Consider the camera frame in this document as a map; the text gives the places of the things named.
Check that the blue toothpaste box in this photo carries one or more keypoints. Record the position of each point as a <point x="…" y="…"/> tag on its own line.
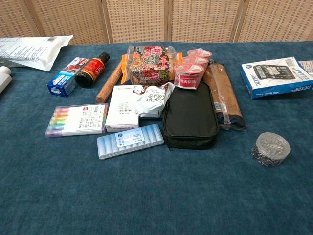
<point x="64" y="80"/>

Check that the white box with red print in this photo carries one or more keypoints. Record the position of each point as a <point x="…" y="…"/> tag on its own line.
<point x="122" y="110"/>

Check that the blue white calculator box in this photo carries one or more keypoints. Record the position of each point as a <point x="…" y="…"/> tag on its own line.
<point x="274" y="78"/>

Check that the white crumpled snack bag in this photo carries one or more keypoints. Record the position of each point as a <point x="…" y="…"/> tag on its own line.
<point x="152" y="100"/>

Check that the black zip pouch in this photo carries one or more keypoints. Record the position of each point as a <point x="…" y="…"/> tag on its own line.
<point x="189" y="115"/>

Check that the pale blue battery pack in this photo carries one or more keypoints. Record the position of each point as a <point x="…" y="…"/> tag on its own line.
<point x="129" y="142"/>

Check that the red white sealed cup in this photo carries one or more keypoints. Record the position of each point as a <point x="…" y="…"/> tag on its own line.
<point x="188" y="77"/>
<point x="195" y="60"/>
<point x="199" y="52"/>

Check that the clear bag of mixed beans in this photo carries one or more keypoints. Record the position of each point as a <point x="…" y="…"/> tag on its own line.
<point x="149" y="64"/>

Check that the wooden rolling pin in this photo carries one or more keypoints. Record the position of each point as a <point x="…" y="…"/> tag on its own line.
<point x="110" y="82"/>

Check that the brown noodle package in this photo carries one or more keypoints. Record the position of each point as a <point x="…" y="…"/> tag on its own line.
<point x="223" y="93"/>

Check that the blue tablecloth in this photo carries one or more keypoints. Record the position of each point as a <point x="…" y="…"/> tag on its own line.
<point x="156" y="193"/>

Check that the pastel highlighter pen set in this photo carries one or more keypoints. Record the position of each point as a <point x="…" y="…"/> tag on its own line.
<point x="78" y="120"/>

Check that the dark bottle with red label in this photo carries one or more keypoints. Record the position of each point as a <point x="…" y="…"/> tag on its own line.
<point x="91" y="69"/>

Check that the wicker folding screen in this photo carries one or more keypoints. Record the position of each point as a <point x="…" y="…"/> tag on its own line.
<point x="137" y="19"/>

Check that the clear round jar of pins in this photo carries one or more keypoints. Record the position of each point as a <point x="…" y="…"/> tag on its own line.
<point x="270" y="149"/>

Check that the white plastic mailer bag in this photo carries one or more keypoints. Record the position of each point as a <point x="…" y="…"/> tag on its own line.
<point x="31" y="51"/>

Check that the white plastic bottle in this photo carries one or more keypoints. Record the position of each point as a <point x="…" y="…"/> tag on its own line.
<point x="3" y="78"/>

